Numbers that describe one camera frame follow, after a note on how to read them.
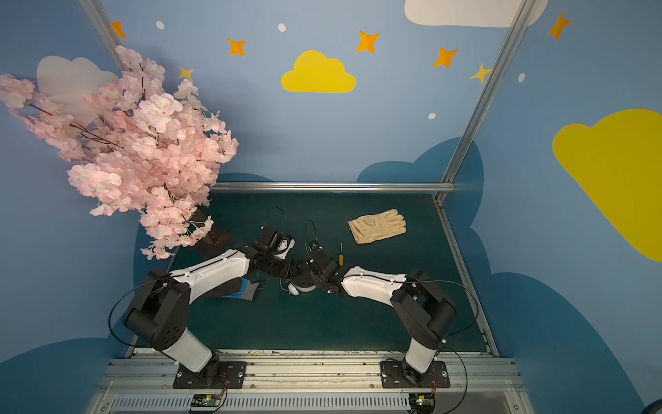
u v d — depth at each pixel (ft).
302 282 2.90
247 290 2.98
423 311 1.51
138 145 1.93
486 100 2.88
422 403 2.40
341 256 3.28
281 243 2.53
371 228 3.64
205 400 2.35
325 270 2.26
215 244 2.21
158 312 1.49
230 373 2.46
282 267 2.63
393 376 2.43
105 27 2.34
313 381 2.42
